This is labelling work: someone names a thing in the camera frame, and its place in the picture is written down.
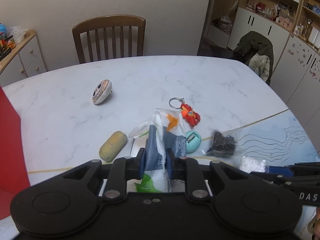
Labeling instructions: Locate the clear plastic bag with cloth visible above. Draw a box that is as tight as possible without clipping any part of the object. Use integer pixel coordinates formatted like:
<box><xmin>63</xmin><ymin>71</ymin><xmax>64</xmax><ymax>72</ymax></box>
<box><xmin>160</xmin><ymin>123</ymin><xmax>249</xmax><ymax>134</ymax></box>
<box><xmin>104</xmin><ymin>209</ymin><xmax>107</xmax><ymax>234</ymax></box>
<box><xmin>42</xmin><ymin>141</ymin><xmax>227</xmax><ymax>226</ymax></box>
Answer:
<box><xmin>129</xmin><ymin>108</ymin><xmax>187</xmax><ymax>193</ymax></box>

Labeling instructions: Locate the bag of white beads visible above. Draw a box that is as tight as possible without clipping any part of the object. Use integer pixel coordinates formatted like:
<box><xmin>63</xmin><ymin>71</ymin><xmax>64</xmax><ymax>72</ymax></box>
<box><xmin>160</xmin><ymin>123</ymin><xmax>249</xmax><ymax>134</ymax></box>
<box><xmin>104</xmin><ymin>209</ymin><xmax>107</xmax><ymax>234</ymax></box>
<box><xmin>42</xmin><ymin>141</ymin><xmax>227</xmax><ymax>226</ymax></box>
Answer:
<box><xmin>234</xmin><ymin>156</ymin><xmax>269</xmax><ymax>173</ymax></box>

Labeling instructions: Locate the yellow sponge block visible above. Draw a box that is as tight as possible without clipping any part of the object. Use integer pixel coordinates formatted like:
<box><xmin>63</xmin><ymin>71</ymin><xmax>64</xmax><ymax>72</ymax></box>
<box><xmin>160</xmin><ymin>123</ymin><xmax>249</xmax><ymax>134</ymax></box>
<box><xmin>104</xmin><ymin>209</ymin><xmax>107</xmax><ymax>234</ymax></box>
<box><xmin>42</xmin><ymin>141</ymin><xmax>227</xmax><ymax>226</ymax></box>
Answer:
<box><xmin>99</xmin><ymin>131</ymin><xmax>128</xmax><ymax>163</ymax></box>

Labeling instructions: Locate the teal pencil sharpener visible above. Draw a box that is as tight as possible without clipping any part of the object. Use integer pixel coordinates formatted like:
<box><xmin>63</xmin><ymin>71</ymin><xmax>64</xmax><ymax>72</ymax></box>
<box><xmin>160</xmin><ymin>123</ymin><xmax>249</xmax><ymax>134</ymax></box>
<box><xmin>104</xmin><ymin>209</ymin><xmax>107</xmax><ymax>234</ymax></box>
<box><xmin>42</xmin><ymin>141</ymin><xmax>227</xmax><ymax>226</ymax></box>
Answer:
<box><xmin>185</xmin><ymin>131</ymin><xmax>202</xmax><ymax>153</ymax></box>

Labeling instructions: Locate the bag of black pieces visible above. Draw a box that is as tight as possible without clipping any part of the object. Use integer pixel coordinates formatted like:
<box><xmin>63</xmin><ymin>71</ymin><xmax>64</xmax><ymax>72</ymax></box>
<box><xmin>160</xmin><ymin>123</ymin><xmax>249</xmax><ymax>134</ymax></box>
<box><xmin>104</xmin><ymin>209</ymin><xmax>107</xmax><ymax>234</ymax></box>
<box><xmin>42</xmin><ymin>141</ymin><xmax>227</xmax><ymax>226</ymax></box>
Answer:
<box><xmin>205</xmin><ymin>128</ymin><xmax>244</xmax><ymax>157</ymax></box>

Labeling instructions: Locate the round donut pattern plush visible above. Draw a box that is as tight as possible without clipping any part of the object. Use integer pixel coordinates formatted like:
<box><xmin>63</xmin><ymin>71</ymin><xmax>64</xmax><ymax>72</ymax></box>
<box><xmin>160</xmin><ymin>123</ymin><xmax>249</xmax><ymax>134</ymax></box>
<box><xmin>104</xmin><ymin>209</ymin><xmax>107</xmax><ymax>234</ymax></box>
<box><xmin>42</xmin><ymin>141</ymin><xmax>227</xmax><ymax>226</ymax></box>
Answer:
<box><xmin>92</xmin><ymin>80</ymin><xmax>112</xmax><ymax>105</ymax></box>

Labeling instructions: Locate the white refrigerator with magnets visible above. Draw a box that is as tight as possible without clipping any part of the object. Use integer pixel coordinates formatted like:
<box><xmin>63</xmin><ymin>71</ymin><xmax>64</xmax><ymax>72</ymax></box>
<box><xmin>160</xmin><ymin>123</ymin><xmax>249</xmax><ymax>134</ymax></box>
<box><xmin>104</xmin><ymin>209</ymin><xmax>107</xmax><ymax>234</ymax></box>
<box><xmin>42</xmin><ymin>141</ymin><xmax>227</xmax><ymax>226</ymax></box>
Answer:
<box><xmin>269</xmin><ymin>33</ymin><xmax>320</xmax><ymax>131</ymax></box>

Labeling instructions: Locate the red cardboard box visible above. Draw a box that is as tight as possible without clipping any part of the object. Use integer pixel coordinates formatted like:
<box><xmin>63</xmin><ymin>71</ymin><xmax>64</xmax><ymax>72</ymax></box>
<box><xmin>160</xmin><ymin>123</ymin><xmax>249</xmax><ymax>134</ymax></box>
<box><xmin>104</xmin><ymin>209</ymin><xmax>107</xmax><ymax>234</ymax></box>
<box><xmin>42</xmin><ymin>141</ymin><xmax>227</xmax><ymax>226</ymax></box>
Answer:
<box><xmin>0</xmin><ymin>86</ymin><xmax>31</xmax><ymax>193</ymax></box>

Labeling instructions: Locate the dark green jacket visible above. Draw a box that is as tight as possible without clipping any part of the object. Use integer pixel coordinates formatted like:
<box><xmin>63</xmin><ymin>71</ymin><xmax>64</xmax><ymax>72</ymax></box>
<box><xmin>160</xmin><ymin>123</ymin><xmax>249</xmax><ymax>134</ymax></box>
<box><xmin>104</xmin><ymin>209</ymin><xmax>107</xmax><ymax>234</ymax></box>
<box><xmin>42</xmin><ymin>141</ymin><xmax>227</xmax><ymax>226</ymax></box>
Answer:
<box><xmin>233</xmin><ymin>31</ymin><xmax>274</xmax><ymax>85</ymax></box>

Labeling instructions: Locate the white wooden sideboard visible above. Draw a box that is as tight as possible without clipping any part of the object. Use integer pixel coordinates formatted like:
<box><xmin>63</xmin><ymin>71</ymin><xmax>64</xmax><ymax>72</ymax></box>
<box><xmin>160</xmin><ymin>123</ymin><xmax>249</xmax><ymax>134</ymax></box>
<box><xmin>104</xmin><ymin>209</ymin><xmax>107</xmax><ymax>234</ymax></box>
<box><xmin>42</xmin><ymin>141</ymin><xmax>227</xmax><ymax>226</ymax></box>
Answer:
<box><xmin>0</xmin><ymin>29</ymin><xmax>48</xmax><ymax>87</ymax></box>

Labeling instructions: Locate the brown wooden chair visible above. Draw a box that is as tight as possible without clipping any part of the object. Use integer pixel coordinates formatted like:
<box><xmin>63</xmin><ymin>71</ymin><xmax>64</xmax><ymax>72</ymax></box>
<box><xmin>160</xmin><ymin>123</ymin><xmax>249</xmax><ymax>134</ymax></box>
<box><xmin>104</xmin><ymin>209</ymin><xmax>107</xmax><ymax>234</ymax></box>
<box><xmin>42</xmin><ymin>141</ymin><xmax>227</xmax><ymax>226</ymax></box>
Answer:
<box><xmin>72</xmin><ymin>15</ymin><xmax>146</xmax><ymax>64</ymax></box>

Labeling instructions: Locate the white cupboard shelving unit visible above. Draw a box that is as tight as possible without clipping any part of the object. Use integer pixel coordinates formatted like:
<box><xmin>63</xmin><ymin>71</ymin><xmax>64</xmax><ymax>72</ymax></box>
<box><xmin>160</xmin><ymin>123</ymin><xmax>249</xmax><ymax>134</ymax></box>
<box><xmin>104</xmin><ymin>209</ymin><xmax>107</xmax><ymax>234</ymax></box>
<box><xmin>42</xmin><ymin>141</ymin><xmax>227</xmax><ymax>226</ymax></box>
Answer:
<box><xmin>197</xmin><ymin>0</ymin><xmax>319</xmax><ymax>61</ymax></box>

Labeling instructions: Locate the red robot keychain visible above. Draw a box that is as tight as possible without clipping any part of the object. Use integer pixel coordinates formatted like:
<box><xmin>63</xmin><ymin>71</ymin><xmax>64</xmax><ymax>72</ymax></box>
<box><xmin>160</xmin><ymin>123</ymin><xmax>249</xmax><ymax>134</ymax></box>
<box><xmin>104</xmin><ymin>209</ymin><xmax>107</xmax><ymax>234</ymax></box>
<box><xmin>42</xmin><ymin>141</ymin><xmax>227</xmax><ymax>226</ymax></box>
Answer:
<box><xmin>168</xmin><ymin>98</ymin><xmax>201</xmax><ymax>128</ymax></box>

